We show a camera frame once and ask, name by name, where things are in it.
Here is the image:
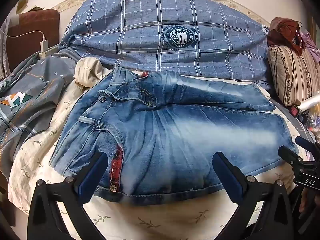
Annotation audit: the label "red-brown cloth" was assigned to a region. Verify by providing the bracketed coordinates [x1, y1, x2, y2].
[267, 17, 307, 55]

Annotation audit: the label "blue denim pants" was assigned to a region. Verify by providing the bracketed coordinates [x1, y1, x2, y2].
[49, 65, 299, 205]

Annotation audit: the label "striped beige pillow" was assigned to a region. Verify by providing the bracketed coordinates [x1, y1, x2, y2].
[267, 44, 320, 107]

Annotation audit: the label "cream leaf-print bed sheet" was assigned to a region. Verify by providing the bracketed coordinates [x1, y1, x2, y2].
[7, 57, 310, 240]

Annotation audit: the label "red and black object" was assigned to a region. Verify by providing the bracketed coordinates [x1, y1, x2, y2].
[290, 102, 309, 123]

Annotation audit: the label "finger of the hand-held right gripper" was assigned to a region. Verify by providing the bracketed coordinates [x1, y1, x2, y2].
[278, 145, 304, 167]
[295, 136, 320, 155]

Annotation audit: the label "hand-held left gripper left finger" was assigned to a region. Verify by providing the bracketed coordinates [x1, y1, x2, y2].
[27, 152, 108, 240]

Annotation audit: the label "white charger with cable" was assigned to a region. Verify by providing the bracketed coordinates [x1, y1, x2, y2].
[0, 29, 50, 53]

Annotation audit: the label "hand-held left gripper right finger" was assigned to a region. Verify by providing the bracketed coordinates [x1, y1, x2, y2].
[212, 151, 294, 240]

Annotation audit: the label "clear plastic roll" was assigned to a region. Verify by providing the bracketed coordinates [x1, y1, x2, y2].
[299, 95, 320, 112]

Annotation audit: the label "white power strip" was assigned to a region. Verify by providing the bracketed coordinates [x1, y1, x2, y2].
[37, 45, 60, 58]

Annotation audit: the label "grey printed duvet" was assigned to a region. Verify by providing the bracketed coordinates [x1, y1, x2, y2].
[0, 47, 83, 178]

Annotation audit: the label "purple cloth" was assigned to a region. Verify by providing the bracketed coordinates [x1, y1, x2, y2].
[300, 29, 320, 63]

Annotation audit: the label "brown upholstered furniture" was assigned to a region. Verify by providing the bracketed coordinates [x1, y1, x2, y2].
[6, 9, 60, 73]

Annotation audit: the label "blue plaid quilt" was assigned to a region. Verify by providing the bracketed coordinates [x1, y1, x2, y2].
[59, 0, 272, 90]

